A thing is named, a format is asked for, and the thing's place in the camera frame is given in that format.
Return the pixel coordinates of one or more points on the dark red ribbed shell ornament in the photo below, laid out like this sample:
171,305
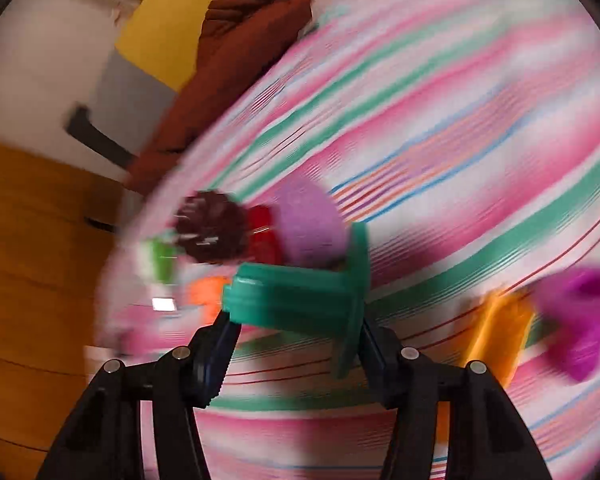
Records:
210,225

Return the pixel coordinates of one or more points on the red glossy bottle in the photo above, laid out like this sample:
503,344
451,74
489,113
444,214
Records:
262,235

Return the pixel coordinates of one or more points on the small orange plastic piece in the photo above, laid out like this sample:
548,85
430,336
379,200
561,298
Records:
205,292

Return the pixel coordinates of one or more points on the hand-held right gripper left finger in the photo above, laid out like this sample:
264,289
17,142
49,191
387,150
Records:
215,360

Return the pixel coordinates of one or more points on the green and white bottle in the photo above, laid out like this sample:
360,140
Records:
157,257

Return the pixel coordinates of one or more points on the magenta plastic funnel toy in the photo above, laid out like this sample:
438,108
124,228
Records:
580,310

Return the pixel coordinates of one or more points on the teal plastic funnel toy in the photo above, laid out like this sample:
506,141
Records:
290,295

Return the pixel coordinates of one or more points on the orange plastic tray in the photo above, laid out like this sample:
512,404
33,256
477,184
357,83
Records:
500,330

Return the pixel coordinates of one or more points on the grey yellow blue headboard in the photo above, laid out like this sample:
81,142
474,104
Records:
165,35

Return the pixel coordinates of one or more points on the pink green striped bedsheet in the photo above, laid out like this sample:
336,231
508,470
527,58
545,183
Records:
430,135

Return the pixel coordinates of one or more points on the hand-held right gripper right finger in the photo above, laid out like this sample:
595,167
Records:
373,356

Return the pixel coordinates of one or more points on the brown quilted blanket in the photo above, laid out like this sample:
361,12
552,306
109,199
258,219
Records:
230,60

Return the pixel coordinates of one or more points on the black bed frame post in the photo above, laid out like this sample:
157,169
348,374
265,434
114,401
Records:
95,135

